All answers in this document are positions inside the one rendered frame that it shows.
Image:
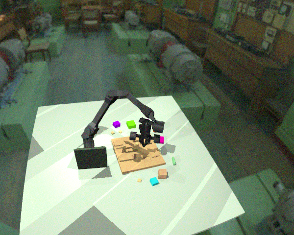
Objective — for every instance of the teal cube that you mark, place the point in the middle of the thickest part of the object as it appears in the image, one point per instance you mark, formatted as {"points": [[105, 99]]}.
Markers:
{"points": [[154, 181]]}

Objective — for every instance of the lime green block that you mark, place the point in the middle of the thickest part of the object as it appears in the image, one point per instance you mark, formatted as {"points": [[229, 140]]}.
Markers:
{"points": [[131, 124]]}

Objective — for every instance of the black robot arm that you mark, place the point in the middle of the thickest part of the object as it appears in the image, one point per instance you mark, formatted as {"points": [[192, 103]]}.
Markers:
{"points": [[111, 96]]}

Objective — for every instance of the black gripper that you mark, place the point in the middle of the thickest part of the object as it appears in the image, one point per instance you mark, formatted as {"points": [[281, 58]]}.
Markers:
{"points": [[144, 135]]}

